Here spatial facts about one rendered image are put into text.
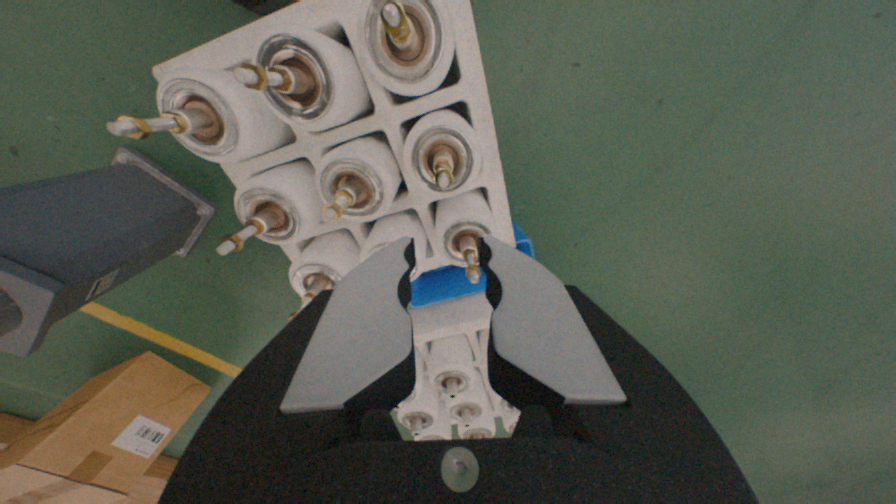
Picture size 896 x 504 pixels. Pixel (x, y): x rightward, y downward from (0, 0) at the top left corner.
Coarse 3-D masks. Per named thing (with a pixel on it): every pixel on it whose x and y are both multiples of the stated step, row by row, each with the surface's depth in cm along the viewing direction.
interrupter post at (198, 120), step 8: (176, 112) 25; (184, 112) 25; (192, 112) 26; (200, 112) 27; (192, 120) 26; (200, 120) 27; (208, 120) 27; (192, 128) 26; (200, 128) 27; (208, 128) 28
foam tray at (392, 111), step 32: (320, 0) 28; (352, 0) 28; (448, 0) 29; (256, 32) 30; (320, 32) 31; (352, 32) 30; (160, 64) 31; (192, 64) 31; (224, 64) 31; (480, 64) 32; (384, 96) 33; (416, 96) 43; (448, 96) 33; (480, 96) 34; (352, 128) 35; (384, 128) 35; (480, 128) 36; (256, 160) 37; (288, 160) 37; (416, 192) 40; (320, 224) 42; (352, 224) 42; (288, 256) 45
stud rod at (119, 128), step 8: (152, 120) 23; (160, 120) 23; (168, 120) 24; (112, 128) 20; (120, 128) 20; (128, 128) 21; (136, 128) 21; (152, 128) 23; (160, 128) 23; (168, 128) 24
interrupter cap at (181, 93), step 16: (176, 80) 26; (192, 80) 26; (160, 96) 26; (176, 96) 26; (192, 96) 27; (208, 96) 27; (208, 112) 28; (224, 112) 27; (224, 128) 28; (192, 144) 29; (208, 144) 29; (224, 144) 29
